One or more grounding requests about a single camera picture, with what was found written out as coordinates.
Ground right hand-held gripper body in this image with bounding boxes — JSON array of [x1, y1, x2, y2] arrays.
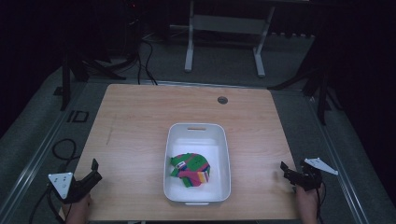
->
[[291, 157, 339, 192]]

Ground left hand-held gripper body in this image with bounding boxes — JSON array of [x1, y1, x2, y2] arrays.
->
[[48, 172, 95, 205]]

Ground white plastic bin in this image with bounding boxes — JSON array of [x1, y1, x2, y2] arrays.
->
[[163, 122, 233, 206]]

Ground green pink striped socks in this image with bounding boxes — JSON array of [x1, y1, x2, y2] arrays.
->
[[169, 152, 212, 189]]

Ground person's right hand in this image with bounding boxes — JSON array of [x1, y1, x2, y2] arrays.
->
[[294, 183, 322, 224]]

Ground person's left hand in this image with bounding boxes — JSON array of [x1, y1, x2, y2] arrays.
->
[[64, 192, 93, 224]]

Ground black tripod stand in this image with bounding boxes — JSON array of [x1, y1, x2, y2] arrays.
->
[[268, 59, 344, 126], [53, 40, 139, 112]]

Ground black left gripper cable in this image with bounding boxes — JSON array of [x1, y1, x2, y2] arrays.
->
[[36, 183, 67, 224]]

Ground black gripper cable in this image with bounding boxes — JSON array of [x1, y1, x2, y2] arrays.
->
[[315, 180, 327, 224], [36, 183, 67, 224]]

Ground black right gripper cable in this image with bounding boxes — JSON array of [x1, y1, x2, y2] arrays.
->
[[315, 180, 327, 224]]

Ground black floor cable loop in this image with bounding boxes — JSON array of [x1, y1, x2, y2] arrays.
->
[[51, 138, 81, 171]]

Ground aluminium floor rail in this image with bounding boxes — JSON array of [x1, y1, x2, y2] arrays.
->
[[306, 95, 373, 224], [0, 81, 90, 220]]

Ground black hanging cable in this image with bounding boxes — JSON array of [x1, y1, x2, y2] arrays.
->
[[135, 36, 159, 86]]

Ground white metal desk frame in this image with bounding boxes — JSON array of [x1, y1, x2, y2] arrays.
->
[[169, 0, 311, 78]]

